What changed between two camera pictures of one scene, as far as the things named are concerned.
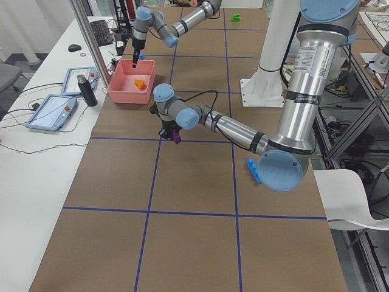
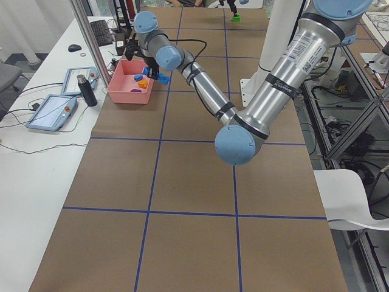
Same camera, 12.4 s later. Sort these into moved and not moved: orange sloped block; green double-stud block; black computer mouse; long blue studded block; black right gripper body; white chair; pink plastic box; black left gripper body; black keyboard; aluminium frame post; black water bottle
Moved: long blue studded block; black right gripper body; black left gripper body; orange sloped block
Not moved: pink plastic box; black water bottle; green double-stud block; white chair; black keyboard; aluminium frame post; black computer mouse
